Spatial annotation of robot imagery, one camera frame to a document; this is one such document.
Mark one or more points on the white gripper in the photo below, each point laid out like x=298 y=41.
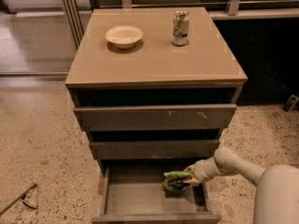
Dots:
x=202 y=172

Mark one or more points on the green rice chip bag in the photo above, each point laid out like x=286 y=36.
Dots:
x=176 y=181

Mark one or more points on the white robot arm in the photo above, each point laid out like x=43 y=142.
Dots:
x=277 y=187

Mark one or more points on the grey open bottom drawer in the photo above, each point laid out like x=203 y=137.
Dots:
x=133 y=194

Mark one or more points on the grey top drawer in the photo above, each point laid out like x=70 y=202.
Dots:
x=155 y=117

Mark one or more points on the grey middle drawer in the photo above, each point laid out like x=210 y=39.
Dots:
x=153 y=149

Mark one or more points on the grey drawer cabinet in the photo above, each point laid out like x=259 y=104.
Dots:
x=153 y=72

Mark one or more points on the dark object on floor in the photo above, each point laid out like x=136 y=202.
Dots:
x=291 y=103

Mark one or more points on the white bowl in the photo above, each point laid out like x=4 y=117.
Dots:
x=123 y=36

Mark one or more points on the white soda can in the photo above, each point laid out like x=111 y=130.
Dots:
x=180 y=28

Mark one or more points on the metal strip on floor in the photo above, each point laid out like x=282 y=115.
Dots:
x=21 y=198

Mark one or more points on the metal railing frame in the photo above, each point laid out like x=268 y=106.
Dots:
x=278 y=18

